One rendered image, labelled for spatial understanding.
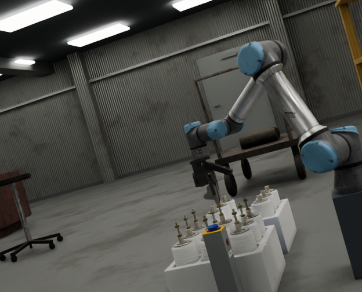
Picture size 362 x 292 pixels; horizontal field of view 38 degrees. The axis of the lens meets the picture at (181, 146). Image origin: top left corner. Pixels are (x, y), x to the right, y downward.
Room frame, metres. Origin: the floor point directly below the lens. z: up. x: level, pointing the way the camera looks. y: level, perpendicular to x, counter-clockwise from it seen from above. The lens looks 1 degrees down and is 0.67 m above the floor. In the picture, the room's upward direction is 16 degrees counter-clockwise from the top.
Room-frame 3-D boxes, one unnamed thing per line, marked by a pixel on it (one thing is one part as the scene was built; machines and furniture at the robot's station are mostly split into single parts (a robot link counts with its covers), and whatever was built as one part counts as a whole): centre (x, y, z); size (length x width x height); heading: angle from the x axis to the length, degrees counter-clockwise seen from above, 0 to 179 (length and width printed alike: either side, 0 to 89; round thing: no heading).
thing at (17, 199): (4.71, 1.59, 0.35); 0.59 x 0.56 x 0.70; 1
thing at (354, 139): (1.87, -0.56, 0.47); 0.13 x 0.12 x 0.14; 133
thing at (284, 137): (4.90, -0.75, 0.53); 1.35 x 0.79 x 1.07; 160
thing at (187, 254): (2.02, 0.10, 0.16); 0.10 x 0.10 x 0.18
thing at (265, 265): (2.10, -0.05, 0.09); 0.39 x 0.39 x 0.18; 72
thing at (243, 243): (1.95, -0.12, 0.16); 0.10 x 0.10 x 0.18
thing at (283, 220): (2.62, -0.22, 0.09); 0.39 x 0.39 x 0.18; 71
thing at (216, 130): (2.15, -0.15, 0.64); 0.11 x 0.11 x 0.08; 43
